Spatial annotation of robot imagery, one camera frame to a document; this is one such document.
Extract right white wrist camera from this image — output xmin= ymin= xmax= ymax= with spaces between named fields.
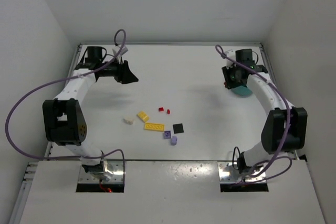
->
xmin=225 ymin=49 xmax=236 ymax=68

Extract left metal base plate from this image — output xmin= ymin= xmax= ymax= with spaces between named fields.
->
xmin=78 ymin=160 xmax=125 ymax=184

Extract yellow long lego plate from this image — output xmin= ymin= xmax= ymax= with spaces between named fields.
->
xmin=144 ymin=123 xmax=165 ymax=132

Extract black square lego plate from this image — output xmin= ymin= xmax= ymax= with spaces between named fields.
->
xmin=173 ymin=123 xmax=184 ymax=134

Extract purple cable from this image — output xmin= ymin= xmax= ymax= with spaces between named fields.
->
xmin=5 ymin=29 xmax=127 ymax=167
xmin=215 ymin=45 xmax=293 ymax=185

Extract teal round divided container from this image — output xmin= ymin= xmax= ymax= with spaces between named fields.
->
xmin=230 ymin=86 xmax=253 ymax=98

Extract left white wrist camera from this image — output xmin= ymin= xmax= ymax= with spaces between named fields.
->
xmin=112 ymin=46 xmax=128 ymax=63

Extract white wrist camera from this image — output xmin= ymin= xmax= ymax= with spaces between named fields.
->
xmin=225 ymin=49 xmax=236 ymax=68
xmin=112 ymin=46 xmax=128 ymax=63

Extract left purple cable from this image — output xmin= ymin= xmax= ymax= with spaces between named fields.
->
xmin=5 ymin=29 xmax=127 ymax=167

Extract purple lego brick stud up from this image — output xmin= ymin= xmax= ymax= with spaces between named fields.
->
xmin=163 ymin=131 xmax=172 ymax=139

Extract yellow lego slope brick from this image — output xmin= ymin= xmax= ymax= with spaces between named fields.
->
xmin=137 ymin=111 xmax=150 ymax=123

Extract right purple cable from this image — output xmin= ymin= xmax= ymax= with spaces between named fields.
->
xmin=215 ymin=45 xmax=293 ymax=185

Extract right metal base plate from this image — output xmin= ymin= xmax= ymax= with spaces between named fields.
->
xmin=217 ymin=161 xmax=266 ymax=185

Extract metal base plate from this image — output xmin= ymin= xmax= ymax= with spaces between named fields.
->
xmin=78 ymin=160 xmax=125 ymax=184
xmin=217 ymin=161 xmax=266 ymax=185

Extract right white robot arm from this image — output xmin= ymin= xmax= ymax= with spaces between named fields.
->
xmin=215 ymin=45 xmax=308 ymax=175

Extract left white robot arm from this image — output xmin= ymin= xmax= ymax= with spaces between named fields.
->
xmin=43 ymin=46 xmax=138 ymax=181

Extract white lego piece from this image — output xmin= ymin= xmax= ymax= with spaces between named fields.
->
xmin=123 ymin=117 xmax=134 ymax=125

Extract purple lego brick sideways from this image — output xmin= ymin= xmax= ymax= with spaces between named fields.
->
xmin=171 ymin=136 xmax=177 ymax=146

